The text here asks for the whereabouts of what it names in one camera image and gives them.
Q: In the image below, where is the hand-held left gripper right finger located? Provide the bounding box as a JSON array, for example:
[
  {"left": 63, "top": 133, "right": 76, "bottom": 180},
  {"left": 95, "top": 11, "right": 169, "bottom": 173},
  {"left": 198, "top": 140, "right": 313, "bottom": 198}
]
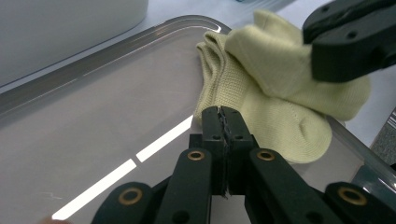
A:
[{"left": 221, "top": 105, "right": 344, "bottom": 224}]

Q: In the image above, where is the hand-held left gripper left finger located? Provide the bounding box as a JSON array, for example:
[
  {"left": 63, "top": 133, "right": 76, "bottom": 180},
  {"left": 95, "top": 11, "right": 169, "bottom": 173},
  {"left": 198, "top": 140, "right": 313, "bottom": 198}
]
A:
[{"left": 153, "top": 105, "right": 228, "bottom": 224}]

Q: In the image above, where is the yellow sock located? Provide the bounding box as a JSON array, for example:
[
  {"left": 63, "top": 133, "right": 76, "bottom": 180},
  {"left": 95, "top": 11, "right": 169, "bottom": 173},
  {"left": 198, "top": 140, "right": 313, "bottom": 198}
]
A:
[
  {"left": 193, "top": 31, "right": 333, "bottom": 165},
  {"left": 224, "top": 8, "right": 372, "bottom": 122}
]

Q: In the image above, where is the translucent grey box lid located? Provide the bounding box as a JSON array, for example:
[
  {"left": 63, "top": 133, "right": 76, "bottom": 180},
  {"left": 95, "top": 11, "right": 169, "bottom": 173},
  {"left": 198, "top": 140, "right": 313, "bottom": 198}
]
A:
[{"left": 0, "top": 14, "right": 396, "bottom": 224}]

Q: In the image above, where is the white compartment storage box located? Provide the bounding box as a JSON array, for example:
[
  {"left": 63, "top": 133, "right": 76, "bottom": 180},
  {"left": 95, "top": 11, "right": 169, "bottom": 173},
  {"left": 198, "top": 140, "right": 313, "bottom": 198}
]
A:
[{"left": 0, "top": 0, "right": 149, "bottom": 89}]

